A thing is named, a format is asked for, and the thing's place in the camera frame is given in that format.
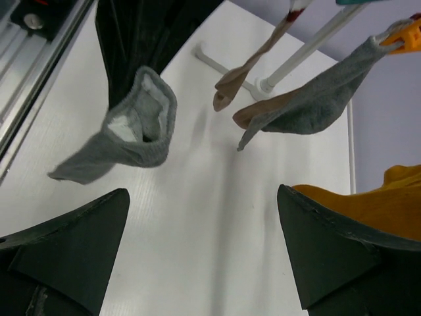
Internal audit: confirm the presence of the yellow orange clothes peg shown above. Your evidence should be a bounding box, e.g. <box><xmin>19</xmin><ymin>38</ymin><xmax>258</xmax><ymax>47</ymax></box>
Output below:
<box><xmin>381</xmin><ymin>13</ymin><xmax>420</xmax><ymax>55</ymax></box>

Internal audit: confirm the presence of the maroon white striped sock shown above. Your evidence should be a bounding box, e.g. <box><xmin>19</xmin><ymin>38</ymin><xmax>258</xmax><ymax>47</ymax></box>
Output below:
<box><xmin>213</xmin><ymin>0</ymin><xmax>311</xmax><ymax>112</ymax></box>

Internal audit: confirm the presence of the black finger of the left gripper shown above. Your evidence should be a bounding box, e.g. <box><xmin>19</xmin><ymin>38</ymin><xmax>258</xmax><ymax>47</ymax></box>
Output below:
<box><xmin>95</xmin><ymin>0</ymin><xmax>222</xmax><ymax>109</ymax></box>

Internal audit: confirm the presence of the mustard brown striped sock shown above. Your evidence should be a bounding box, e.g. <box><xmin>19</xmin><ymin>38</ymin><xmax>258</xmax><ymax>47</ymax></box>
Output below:
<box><xmin>293</xmin><ymin>165</ymin><xmax>420</xmax><ymax>242</ymax></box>

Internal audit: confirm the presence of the white clothes drying rack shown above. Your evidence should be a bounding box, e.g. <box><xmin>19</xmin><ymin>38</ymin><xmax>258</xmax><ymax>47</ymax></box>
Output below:
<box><xmin>192</xmin><ymin>0</ymin><xmax>376</xmax><ymax>195</ymax></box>

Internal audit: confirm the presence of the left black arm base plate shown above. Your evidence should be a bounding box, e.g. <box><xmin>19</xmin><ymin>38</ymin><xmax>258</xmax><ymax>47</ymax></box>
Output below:
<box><xmin>10</xmin><ymin>0</ymin><xmax>86</xmax><ymax>41</ymax></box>

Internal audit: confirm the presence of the aluminium rail frame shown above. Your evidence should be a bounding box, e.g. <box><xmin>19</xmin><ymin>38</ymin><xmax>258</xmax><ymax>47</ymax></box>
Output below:
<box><xmin>1</xmin><ymin>1</ymin><xmax>93</xmax><ymax>178</ymax></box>

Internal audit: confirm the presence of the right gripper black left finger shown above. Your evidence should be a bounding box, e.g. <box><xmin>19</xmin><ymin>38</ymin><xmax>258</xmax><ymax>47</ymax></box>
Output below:
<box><xmin>1</xmin><ymin>188</ymin><xmax>130</xmax><ymax>315</ymax></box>

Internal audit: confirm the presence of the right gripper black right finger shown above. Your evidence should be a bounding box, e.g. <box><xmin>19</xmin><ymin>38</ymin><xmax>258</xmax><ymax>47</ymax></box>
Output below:
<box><xmin>277</xmin><ymin>185</ymin><xmax>420</xmax><ymax>315</ymax></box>

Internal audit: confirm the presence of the teal clothes peg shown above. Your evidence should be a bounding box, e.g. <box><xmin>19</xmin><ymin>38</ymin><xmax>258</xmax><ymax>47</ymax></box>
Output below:
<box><xmin>335</xmin><ymin>0</ymin><xmax>366</xmax><ymax>6</ymax></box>

